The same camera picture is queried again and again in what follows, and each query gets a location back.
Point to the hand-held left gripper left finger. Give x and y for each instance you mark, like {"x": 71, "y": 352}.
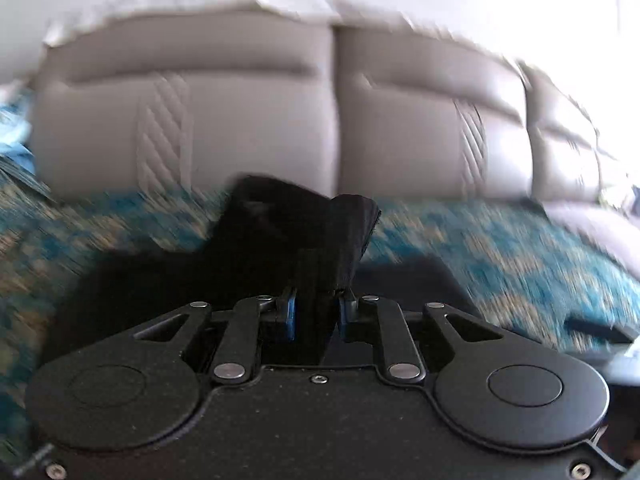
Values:
{"x": 290, "y": 317}

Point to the beige padded sofa backrest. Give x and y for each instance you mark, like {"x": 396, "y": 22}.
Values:
{"x": 225, "y": 125}

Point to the dark flat object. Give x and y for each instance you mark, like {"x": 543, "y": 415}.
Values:
{"x": 595, "y": 329}

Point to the light blue cloth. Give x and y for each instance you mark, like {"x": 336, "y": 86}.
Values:
{"x": 12, "y": 125}

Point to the black pants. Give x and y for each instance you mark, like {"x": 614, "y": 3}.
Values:
{"x": 280, "y": 220}

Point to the blue patterned blanket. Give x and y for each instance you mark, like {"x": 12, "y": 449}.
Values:
{"x": 475, "y": 240}

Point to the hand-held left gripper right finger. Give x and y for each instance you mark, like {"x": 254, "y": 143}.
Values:
{"x": 344, "y": 312}

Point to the white sofa cover cloth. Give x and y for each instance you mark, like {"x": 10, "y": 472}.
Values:
{"x": 295, "y": 5}

